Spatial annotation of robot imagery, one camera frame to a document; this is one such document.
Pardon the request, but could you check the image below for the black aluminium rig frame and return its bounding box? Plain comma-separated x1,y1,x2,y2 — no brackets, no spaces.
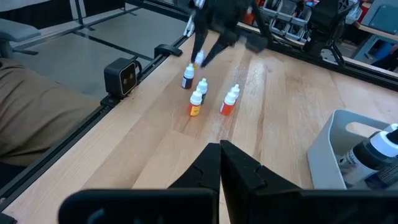
0,0,398,215

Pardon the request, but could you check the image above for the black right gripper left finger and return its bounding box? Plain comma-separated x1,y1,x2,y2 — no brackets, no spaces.
58,142,221,224

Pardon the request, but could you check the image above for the black frame clamp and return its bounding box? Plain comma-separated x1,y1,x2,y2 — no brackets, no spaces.
154,44,183,58

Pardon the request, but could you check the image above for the person's leg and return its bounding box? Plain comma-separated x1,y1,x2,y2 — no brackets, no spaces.
0,57,101,167

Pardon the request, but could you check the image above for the grey padded office chair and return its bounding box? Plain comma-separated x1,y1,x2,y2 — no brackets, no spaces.
0,17,42,60

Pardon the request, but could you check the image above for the small green dropper bottle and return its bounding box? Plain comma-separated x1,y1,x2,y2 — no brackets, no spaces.
197,77,208,105

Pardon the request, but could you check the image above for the grey storage bin rack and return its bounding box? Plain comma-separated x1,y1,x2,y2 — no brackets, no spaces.
261,0,313,43

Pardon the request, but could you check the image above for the large black-capped coloring bottle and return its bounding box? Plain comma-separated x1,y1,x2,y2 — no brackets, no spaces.
337,124,398,187

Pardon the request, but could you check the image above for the grey equipment case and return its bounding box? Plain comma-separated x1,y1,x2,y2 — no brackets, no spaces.
360,0,398,27

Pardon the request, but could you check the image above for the grey plastic handled bin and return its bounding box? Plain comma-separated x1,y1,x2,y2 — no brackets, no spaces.
307,108,398,190

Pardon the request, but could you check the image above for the black table-level camera box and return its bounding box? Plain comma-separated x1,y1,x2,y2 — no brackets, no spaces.
103,57,140,100

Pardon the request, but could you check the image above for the small orange yellow-label dropper bottle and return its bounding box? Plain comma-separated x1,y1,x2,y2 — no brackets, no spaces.
188,88,203,118

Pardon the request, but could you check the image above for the small white-capped dropper bottle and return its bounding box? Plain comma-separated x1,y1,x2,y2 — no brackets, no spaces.
194,49,206,66

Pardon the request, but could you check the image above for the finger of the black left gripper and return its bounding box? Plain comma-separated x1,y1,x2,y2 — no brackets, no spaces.
190,30,208,62
201,37,239,68

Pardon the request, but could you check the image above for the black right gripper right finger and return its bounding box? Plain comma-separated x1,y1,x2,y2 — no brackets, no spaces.
221,140,398,224

